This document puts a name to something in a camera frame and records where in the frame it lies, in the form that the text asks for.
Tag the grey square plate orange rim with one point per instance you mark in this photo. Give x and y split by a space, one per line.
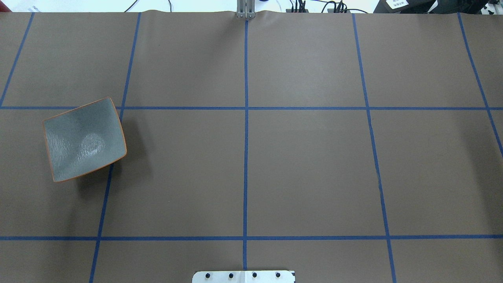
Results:
83 140

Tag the aluminium frame post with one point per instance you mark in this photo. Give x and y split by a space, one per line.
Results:
246 9

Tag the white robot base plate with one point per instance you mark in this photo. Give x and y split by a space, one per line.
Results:
245 276

